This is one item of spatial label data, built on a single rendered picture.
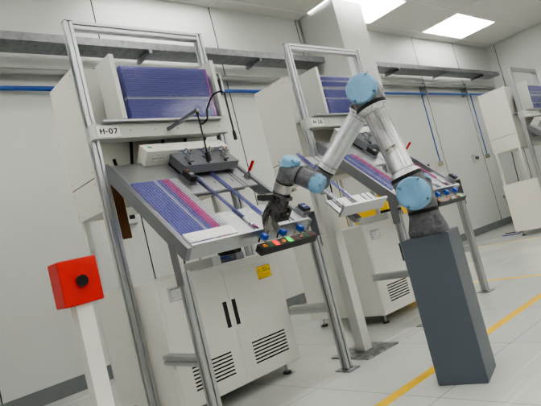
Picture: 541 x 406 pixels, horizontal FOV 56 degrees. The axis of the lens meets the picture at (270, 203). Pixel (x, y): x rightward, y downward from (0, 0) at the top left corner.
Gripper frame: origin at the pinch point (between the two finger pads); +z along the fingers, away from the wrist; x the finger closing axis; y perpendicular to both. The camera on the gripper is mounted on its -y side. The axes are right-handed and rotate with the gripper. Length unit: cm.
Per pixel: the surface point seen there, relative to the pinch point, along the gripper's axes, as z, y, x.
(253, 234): 2.5, -2.3, -4.3
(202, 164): -2, -56, 5
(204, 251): 5.5, -2.3, -29.5
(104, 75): -30, -103, -27
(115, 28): -49, -119, -16
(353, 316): 49, 24, 57
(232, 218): 3.3, -16.4, -5.2
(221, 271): 33.3, -17.2, -2.6
